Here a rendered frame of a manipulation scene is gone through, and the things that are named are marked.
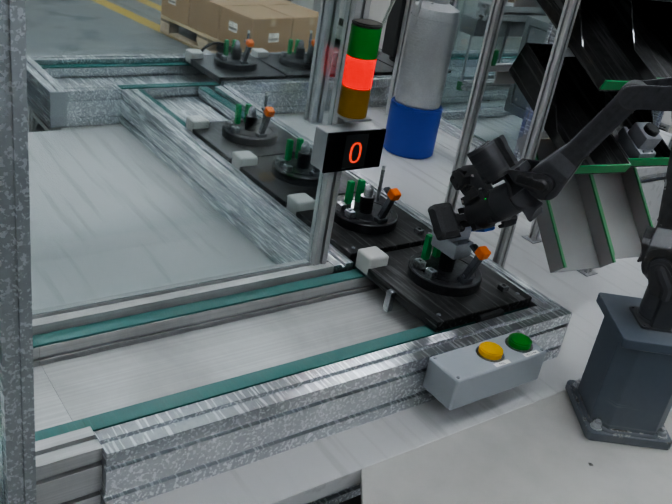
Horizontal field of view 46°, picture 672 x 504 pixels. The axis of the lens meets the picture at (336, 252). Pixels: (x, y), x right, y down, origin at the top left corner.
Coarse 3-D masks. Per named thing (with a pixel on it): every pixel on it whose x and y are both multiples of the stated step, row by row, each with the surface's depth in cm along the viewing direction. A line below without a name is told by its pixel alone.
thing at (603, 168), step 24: (528, 48) 156; (528, 72) 156; (576, 72) 162; (528, 96) 157; (576, 96) 162; (600, 96) 157; (552, 120) 151; (576, 120) 158; (600, 144) 156; (600, 168) 148; (624, 168) 151
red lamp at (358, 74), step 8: (352, 64) 128; (360, 64) 128; (368, 64) 128; (344, 72) 130; (352, 72) 129; (360, 72) 129; (368, 72) 129; (344, 80) 131; (352, 80) 129; (360, 80) 129; (368, 80) 130; (352, 88) 130; (360, 88) 130; (368, 88) 131
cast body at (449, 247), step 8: (432, 232) 150; (464, 232) 144; (432, 240) 148; (448, 240) 145; (456, 240) 144; (464, 240) 145; (440, 248) 147; (448, 248) 145; (456, 248) 143; (464, 248) 145; (456, 256) 144; (464, 256) 146
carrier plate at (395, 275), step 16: (400, 256) 155; (368, 272) 149; (384, 272) 148; (400, 272) 149; (384, 288) 146; (400, 288) 144; (416, 288) 145; (480, 288) 149; (496, 288) 150; (512, 288) 151; (416, 304) 140; (432, 304) 141; (448, 304) 142; (464, 304) 142; (480, 304) 143; (496, 304) 144; (512, 304) 146; (528, 304) 149; (432, 320) 136; (448, 320) 137; (464, 320) 140
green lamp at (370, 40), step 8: (352, 24) 127; (352, 32) 127; (360, 32) 126; (368, 32) 126; (376, 32) 126; (352, 40) 127; (360, 40) 126; (368, 40) 126; (376, 40) 127; (352, 48) 128; (360, 48) 127; (368, 48) 127; (376, 48) 128; (352, 56) 128; (360, 56) 128; (368, 56) 128; (376, 56) 129
